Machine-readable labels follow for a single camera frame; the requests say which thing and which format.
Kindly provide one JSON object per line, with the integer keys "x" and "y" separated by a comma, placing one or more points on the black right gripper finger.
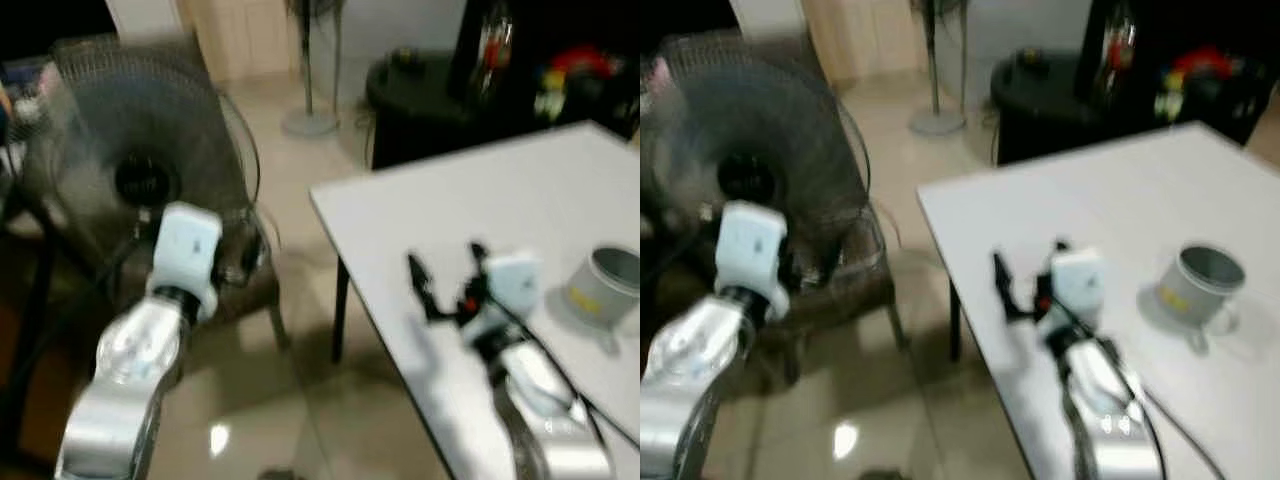
{"x": 424, "y": 287}
{"x": 480, "y": 265}
{"x": 1008, "y": 285}
{"x": 1061, "y": 246}

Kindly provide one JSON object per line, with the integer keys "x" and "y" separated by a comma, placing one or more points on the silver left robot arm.
{"x": 680, "y": 360}
{"x": 125, "y": 350}

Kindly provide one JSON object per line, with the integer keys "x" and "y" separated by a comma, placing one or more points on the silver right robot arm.
{"x": 540, "y": 390}
{"x": 1100, "y": 390}

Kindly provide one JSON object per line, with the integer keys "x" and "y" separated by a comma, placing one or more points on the dark metal chair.
{"x": 870, "y": 270}
{"x": 258, "y": 272}

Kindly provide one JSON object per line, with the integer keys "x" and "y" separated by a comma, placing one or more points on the black table leg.
{"x": 955, "y": 320}
{"x": 340, "y": 310}

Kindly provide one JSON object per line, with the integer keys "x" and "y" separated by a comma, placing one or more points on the grey metal mug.
{"x": 600, "y": 290}
{"x": 1195, "y": 285}

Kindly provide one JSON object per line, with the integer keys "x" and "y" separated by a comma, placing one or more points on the black round table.
{"x": 420, "y": 110}
{"x": 1050, "y": 110}

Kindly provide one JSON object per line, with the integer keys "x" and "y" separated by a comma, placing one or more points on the clear bag with red contents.
{"x": 1115, "y": 45}
{"x": 492, "y": 45}

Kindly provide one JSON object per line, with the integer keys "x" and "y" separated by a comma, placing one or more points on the red yellow item pile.
{"x": 570, "y": 75}
{"x": 1195, "y": 75}

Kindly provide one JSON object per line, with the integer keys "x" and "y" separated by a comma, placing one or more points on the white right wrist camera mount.
{"x": 1075, "y": 280}
{"x": 515, "y": 280}

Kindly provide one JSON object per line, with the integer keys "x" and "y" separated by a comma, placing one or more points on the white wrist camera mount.
{"x": 750, "y": 250}
{"x": 515, "y": 280}
{"x": 185, "y": 245}
{"x": 1075, "y": 280}

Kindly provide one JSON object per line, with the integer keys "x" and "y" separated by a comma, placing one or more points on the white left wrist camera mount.
{"x": 185, "y": 245}
{"x": 750, "y": 250}

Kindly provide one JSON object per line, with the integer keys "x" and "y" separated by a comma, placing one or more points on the grey pedestal fan stand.
{"x": 308, "y": 100}
{"x": 935, "y": 90}

